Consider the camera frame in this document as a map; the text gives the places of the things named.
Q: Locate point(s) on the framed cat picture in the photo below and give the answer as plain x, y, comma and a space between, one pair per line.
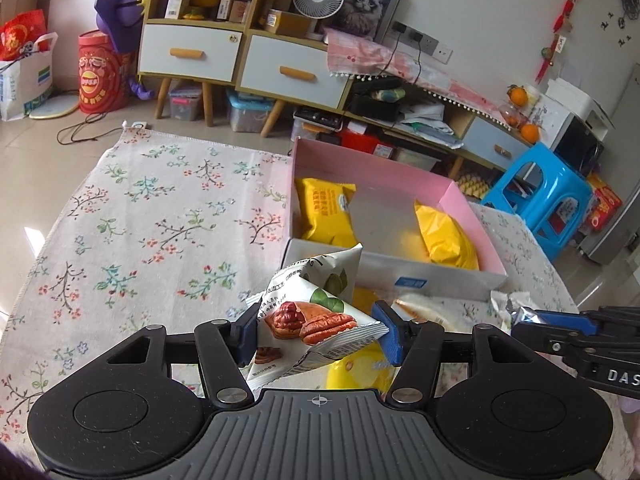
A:
367, 5

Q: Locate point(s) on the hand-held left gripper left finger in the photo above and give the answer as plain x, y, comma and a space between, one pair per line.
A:
245, 337

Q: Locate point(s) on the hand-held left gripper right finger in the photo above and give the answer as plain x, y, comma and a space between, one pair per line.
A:
390, 332

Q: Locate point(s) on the white small carton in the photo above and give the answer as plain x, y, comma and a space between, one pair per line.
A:
175, 5

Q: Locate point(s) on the small clear storage box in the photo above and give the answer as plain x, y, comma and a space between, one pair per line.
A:
185, 105

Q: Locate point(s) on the large clear storage box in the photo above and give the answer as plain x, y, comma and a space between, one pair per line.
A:
250, 115

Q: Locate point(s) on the orange yellow shelf ornament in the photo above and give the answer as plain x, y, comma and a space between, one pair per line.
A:
202, 0

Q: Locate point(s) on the low wooden drawer cabinet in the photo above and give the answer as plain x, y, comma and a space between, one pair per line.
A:
295, 57

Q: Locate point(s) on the tall wooden shelf cabinet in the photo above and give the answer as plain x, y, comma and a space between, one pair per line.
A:
185, 50

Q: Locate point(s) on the purple plush toy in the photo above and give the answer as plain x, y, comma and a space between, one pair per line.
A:
120, 5

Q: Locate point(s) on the white appliance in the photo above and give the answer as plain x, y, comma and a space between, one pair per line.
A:
575, 105

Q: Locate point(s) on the white wall socket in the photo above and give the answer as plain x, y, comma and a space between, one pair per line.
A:
443, 51

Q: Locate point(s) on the small printed cartons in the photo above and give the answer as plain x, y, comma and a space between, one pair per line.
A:
232, 9

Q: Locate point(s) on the glass jar of oranges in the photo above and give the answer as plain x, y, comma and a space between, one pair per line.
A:
512, 116

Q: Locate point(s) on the stack of papers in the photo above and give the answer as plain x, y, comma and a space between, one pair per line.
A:
425, 120

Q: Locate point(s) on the blue plastic stool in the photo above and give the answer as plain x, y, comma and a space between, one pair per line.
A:
545, 160

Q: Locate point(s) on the red round tin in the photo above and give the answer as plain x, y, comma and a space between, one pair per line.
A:
102, 75

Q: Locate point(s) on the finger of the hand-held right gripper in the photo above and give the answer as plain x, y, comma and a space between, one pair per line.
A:
550, 342
565, 321

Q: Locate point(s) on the orange snack packet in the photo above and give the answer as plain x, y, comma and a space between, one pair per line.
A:
362, 300

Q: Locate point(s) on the pink fringed cloth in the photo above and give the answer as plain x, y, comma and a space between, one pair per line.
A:
360, 55

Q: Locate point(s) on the egg carton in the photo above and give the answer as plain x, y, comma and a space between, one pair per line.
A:
475, 185

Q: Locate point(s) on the white paper bag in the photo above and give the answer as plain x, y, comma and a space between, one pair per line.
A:
22, 85

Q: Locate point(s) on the silver blue snack packet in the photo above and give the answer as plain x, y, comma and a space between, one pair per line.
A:
505, 305

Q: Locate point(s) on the red gift bag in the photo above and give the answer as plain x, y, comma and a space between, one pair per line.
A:
20, 32

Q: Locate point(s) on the orange fruit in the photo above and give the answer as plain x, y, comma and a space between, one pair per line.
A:
518, 96
530, 133

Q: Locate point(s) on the red flat box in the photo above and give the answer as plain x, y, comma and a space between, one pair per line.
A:
360, 140

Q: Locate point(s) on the red yellow carton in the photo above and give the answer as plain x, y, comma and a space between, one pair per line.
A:
602, 205

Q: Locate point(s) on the pink cardboard box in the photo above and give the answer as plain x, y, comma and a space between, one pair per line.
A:
390, 210

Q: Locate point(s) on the black bag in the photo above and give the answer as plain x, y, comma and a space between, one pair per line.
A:
372, 105

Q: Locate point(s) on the clear round cake packet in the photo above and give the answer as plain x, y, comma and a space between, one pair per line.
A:
440, 310

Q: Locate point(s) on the grey wall sockets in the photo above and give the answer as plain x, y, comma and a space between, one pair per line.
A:
412, 34

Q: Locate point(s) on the white pecan print snack packet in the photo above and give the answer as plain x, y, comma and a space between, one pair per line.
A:
320, 320

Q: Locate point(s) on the brown cardboard box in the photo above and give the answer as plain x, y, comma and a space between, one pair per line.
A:
287, 24

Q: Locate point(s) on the lemon yellow snack packet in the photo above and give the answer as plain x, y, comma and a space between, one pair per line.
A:
355, 367

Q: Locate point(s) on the white flat box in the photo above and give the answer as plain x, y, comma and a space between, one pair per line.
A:
417, 159

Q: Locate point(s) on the grey metal appliance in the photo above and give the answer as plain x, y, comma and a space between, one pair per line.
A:
615, 240

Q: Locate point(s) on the white round disc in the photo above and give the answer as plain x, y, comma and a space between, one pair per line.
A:
52, 109

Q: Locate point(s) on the floral tablecloth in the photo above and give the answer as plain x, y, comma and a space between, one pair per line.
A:
150, 210

